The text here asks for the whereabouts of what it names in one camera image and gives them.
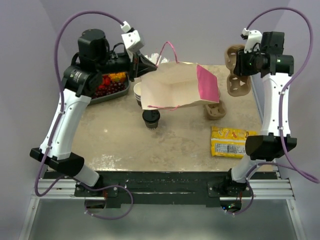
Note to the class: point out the brown paper bag pink handles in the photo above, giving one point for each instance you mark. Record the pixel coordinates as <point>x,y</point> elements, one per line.
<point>178,84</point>

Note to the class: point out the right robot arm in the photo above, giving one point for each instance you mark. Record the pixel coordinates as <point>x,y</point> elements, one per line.
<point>274,138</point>

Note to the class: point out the stack of paper cups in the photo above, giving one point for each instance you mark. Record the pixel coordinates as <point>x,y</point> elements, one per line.
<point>137,93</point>

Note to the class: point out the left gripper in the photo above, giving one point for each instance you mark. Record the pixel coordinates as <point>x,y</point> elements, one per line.
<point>144,65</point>

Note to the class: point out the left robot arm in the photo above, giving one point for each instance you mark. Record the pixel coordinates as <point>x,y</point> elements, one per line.
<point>79,84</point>

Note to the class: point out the orange spiky fruit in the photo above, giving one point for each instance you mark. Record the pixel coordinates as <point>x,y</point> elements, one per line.
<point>118,77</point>

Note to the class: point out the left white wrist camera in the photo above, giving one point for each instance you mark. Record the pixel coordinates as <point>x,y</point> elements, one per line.
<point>132,39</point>

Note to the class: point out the aluminium frame rail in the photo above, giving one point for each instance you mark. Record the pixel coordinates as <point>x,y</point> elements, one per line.
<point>269,214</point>

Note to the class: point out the black paper coffee cup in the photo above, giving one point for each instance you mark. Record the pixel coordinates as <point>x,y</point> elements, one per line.
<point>151,124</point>

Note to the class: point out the grey fruit tray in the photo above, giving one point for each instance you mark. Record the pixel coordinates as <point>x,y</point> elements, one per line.
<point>106,80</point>

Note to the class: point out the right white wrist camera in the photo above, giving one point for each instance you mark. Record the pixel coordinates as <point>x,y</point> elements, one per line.
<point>253,39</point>

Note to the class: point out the single cardboard cup carrier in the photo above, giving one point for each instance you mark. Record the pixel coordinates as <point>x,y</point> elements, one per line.
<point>237,86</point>

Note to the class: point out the black plastic cup lid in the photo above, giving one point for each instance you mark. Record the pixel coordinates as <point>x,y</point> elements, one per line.
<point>151,116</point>

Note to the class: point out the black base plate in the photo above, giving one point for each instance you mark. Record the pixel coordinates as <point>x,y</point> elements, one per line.
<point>211,189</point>

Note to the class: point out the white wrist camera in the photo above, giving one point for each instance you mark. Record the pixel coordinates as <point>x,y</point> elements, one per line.
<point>253,39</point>
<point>132,39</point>

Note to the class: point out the white wrapped straws bunch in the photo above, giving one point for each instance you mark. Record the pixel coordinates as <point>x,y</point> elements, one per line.
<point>156,58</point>

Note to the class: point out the yellow snack bag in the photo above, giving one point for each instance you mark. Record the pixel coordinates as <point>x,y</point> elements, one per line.
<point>229,142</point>

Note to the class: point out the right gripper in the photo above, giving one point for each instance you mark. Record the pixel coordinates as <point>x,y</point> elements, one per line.
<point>240,69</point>

